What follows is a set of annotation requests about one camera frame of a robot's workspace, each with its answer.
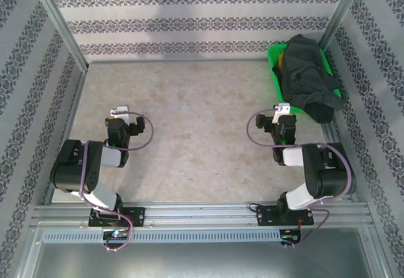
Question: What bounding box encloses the slotted grey cable duct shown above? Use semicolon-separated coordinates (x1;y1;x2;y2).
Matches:
42;229;282;244

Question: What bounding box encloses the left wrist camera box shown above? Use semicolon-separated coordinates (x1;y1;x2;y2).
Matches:
110;105;131;123

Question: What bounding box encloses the aluminium corner post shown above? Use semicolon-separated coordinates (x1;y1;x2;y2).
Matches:
28;0;90;73
318;0;369;50

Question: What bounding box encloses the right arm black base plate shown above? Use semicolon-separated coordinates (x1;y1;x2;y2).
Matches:
256;204;315;227

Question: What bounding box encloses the aluminium mounting rail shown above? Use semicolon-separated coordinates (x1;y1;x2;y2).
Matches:
30;200;372;229

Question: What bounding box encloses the green plastic basket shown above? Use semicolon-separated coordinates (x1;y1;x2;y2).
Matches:
267;42;343;115

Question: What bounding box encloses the grey sheet metal panel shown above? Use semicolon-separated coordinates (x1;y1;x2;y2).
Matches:
14;224;391;278

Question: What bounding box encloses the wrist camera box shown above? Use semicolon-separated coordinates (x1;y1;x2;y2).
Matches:
273;102;292;124
110;105;131;123

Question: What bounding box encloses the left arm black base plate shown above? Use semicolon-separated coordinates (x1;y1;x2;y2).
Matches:
88;207;146;228

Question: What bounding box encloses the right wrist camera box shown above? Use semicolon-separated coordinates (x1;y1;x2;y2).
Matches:
273;102;292;124

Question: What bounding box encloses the dark grey t-shirt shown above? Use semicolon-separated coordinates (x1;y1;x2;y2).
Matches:
279;33;345;112

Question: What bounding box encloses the black t-shirt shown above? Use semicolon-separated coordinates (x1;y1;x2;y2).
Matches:
304;100;336;124

